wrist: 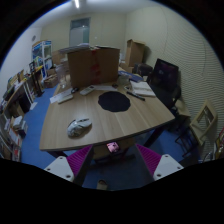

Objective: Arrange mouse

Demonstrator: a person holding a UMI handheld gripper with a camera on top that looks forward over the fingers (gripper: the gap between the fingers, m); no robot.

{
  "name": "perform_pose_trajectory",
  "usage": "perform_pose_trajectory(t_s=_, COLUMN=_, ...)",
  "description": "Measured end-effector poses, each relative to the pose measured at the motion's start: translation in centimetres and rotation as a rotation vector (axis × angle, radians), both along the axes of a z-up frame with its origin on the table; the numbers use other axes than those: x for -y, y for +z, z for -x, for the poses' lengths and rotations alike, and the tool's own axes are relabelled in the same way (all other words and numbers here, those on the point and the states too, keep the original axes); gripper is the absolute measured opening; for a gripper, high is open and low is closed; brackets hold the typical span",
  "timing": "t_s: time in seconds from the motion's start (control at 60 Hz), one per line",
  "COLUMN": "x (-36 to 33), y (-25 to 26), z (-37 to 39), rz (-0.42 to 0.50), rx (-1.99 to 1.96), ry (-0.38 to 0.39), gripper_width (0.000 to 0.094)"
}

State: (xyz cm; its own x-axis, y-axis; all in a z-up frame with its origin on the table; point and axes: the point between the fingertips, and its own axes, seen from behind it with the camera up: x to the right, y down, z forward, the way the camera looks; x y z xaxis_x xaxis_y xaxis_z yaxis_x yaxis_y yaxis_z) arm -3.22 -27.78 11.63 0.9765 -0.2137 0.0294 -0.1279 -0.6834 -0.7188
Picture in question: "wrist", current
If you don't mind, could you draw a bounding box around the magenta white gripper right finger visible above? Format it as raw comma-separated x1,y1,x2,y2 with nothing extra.
136,144,183,180

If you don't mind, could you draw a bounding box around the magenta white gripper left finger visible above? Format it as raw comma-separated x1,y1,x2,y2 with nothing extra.
45,145,93,182

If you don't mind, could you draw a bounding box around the white grey computer mouse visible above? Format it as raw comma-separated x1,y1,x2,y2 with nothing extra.
67,118,92,137

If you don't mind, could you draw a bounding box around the round black mouse pad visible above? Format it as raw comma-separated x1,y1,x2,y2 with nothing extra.
98,91,131,112

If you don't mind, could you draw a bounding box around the pink sticker under table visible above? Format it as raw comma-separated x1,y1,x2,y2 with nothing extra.
107,142,119,153

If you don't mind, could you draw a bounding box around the wooden table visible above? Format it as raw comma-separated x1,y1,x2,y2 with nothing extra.
39,75,176,159

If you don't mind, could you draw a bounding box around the wooden folding chair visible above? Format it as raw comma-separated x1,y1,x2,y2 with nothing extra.
175,99,218,157

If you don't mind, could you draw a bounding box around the white keyboard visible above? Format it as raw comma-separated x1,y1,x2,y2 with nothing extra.
50,89,73,103

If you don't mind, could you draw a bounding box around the black pen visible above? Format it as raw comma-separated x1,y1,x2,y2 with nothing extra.
126,91,145,101

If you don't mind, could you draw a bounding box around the open white notebook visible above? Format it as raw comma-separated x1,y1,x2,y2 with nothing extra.
130,81,155,96

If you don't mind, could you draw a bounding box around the white remote control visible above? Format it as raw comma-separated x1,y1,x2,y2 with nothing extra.
80,85,95,96

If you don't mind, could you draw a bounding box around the left side shelf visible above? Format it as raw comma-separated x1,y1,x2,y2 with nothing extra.
0,67,43,161

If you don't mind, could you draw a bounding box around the small cardboard box on floor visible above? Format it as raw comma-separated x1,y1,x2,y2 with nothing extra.
44,75,58,88

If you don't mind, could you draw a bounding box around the black office chair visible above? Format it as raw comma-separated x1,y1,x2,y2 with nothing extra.
147,59,181,116

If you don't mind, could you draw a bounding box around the large brown cardboard box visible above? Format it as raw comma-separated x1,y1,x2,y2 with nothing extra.
67,47,120,87

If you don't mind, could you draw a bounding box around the tall cardboard box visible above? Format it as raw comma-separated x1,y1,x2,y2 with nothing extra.
125,39,145,67

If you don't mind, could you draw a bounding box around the blue white display cabinet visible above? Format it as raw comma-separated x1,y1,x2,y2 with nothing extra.
32,40,53,78

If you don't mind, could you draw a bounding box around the grey door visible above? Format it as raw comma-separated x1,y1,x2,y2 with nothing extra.
69,18,90,47

